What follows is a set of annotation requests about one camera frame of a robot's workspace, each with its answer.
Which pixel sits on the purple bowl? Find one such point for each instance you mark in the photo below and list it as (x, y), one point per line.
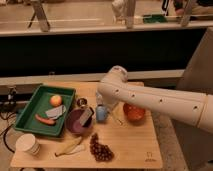
(72, 122)

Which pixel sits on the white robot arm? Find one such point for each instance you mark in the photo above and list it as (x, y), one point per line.
(192, 108)

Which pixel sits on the orange wooden bowl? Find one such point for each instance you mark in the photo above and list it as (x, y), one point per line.
(133, 113)

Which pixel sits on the small metal cup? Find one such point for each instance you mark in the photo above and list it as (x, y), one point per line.
(82, 102)

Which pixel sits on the red yellow apple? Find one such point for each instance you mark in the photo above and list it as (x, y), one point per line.
(56, 100)

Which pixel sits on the wooden folding table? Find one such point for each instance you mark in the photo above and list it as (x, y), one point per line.
(134, 146)

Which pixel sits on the grey cloth piece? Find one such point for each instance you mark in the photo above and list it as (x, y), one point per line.
(56, 112)

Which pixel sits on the bunch of dark grapes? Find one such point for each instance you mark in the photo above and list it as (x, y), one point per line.
(101, 153)

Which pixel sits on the red sausage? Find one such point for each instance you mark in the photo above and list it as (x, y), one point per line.
(45, 120)

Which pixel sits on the green plastic tray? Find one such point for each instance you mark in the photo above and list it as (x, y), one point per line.
(39, 103)

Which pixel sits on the yellow banana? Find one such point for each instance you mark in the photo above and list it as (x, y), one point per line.
(70, 147)

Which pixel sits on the green box in background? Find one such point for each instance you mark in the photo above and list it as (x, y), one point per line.
(154, 18)

